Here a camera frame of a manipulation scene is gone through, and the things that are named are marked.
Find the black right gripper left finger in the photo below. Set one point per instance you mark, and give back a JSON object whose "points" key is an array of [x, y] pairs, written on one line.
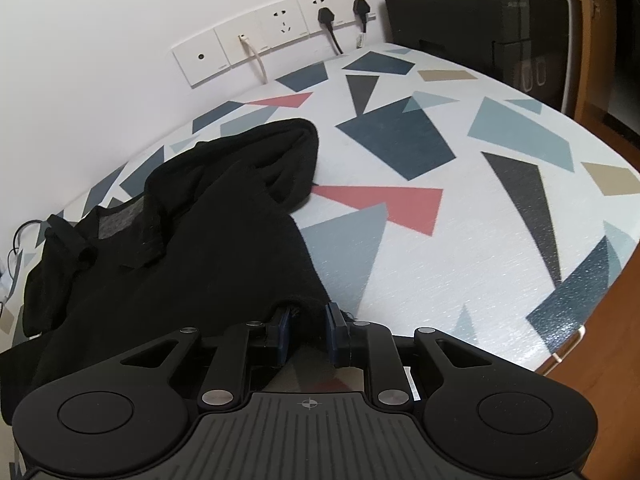
{"points": [[278, 337]]}

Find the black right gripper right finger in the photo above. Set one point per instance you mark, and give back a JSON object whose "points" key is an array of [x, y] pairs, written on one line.
{"points": [[338, 335]]}

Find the black garment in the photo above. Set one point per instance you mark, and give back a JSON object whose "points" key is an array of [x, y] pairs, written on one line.
{"points": [[209, 243]]}

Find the geometric patterned tablecloth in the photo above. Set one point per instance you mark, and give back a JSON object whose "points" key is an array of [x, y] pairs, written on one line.
{"points": [[441, 197]]}

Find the black power plug left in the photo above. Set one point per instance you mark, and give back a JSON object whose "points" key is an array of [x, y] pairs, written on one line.
{"points": [[326, 19]]}

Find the black power plug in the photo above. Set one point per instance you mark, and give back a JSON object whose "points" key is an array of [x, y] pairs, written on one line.
{"points": [[326, 19], [362, 10]]}

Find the black power plug right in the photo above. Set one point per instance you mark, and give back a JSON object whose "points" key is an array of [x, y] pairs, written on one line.
{"points": [[362, 10]]}

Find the black storage box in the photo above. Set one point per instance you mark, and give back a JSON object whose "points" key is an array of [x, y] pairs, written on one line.
{"points": [[522, 43]]}

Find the wooden door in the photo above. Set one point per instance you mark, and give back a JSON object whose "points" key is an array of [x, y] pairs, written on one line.
{"points": [[608, 70]]}

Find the white wall socket panel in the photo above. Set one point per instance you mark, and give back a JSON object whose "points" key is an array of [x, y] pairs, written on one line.
{"points": [[253, 34]]}

